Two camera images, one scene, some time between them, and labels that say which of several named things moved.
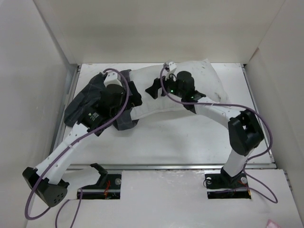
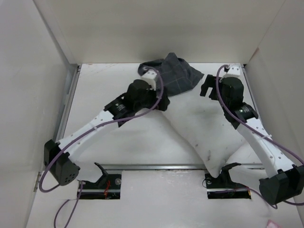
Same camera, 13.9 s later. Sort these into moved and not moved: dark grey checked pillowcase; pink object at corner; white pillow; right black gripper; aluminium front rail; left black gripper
Moved: right black gripper; left black gripper; dark grey checked pillowcase; white pillow
Not moved: pink object at corner; aluminium front rail
